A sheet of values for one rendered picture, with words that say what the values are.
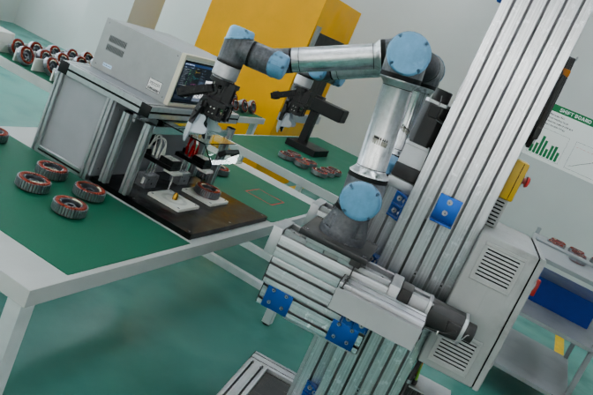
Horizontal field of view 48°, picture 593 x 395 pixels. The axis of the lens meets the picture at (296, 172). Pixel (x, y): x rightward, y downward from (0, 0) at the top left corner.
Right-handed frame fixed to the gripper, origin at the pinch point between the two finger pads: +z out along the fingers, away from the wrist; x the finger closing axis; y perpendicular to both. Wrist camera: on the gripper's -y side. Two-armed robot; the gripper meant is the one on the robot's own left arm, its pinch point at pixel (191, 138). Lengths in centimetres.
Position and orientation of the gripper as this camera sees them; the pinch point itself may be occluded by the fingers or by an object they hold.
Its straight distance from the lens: 198.0
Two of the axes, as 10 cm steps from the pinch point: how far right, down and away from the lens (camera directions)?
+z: -3.9, 9.0, 2.0
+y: 8.8, 4.2, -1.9
